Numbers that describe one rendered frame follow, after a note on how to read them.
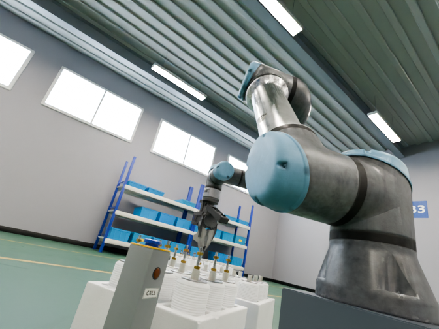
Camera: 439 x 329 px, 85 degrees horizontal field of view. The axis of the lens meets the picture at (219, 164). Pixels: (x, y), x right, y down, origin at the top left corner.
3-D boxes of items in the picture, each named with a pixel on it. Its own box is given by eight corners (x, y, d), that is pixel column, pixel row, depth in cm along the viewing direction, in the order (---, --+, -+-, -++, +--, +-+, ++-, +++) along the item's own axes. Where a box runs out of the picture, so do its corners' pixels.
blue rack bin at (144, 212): (131, 216, 530) (134, 207, 538) (147, 220, 550) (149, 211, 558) (139, 216, 492) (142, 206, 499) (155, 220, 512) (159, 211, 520)
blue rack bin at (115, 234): (102, 236, 488) (106, 226, 496) (120, 240, 508) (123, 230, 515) (108, 238, 449) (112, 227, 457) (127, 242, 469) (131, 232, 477)
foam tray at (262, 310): (270, 337, 126) (274, 299, 133) (253, 356, 94) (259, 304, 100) (205, 314, 142) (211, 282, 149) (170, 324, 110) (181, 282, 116)
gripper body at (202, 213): (203, 229, 105) (209, 202, 109) (216, 230, 99) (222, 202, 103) (189, 224, 100) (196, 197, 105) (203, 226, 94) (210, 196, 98)
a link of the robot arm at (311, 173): (383, 190, 31) (292, 71, 75) (281, 157, 28) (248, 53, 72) (328, 242, 38) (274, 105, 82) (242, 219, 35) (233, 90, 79)
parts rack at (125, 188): (243, 278, 620) (255, 205, 690) (97, 251, 431) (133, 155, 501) (228, 273, 670) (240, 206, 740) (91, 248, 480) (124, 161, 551)
